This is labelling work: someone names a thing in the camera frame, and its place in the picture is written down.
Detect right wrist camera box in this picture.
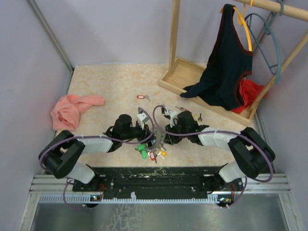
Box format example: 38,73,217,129
167,110,179,128

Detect dark navy tank top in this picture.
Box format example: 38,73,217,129
180,4,253,111

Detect key with long red tag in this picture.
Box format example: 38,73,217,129
175,106,192,113

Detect key with yellow ring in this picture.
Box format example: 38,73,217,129
193,114,203,122

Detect pink crumpled cloth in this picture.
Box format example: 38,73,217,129
51,94,105,131

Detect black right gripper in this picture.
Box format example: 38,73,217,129
164,121,190,145

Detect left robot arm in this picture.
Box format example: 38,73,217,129
38,112,154,191

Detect large keyring with coloured tags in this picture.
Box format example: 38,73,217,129
135,126,167,163

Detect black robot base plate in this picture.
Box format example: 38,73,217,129
73,167,244,206

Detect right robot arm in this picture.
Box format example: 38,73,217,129
162,109,276,191

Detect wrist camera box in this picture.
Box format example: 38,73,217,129
167,110,179,128
137,112,149,129

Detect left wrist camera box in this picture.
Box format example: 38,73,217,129
137,112,149,129

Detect blue-grey clothes hanger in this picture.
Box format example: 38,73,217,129
244,12,282,85

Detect grey wall corner rail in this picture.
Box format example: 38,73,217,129
26,0,74,73

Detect red cloth in rack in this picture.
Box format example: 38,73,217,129
232,79,264,114

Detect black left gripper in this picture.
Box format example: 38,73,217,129
122,121,157,144

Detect yellow clothes hanger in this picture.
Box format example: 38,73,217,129
233,3,252,51

